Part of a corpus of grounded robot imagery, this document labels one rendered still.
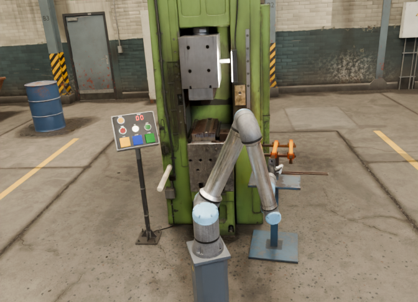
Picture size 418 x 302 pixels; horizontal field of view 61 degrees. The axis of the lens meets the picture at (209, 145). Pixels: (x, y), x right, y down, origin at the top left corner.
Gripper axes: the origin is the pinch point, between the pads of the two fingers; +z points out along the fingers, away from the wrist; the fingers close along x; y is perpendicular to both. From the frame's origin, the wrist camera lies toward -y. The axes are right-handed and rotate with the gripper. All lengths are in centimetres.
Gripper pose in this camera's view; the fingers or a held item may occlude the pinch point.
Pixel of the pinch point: (272, 163)
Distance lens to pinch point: 250.6
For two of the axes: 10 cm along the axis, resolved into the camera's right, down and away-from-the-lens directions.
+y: 0.5, 9.4, 3.4
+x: 9.7, 0.4, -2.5
